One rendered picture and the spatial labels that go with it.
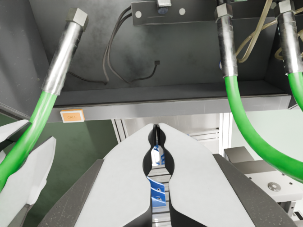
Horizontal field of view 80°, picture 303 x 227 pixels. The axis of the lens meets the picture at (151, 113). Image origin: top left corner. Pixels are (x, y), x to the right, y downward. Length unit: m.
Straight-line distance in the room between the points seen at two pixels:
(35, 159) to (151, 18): 0.29
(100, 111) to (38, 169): 0.30
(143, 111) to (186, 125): 0.93
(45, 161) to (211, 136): 1.32
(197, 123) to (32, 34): 1.11
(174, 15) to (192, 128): 1.09
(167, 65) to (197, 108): 0.16
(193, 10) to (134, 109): 0.24
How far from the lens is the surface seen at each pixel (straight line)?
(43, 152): 0.19
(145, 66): 0.54
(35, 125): 0.20
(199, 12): 0.38
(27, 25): 0.57
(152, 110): 0.45
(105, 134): 1.68
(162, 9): 0.28
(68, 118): 0.49
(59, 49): 0.22
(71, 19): 0.23
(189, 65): 0.55
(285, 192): 0.70
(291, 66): 0.29
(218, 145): 1.53
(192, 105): 0.45
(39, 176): 0.18
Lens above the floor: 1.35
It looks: 63 degrees down
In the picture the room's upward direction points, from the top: 179 degrees clockwise
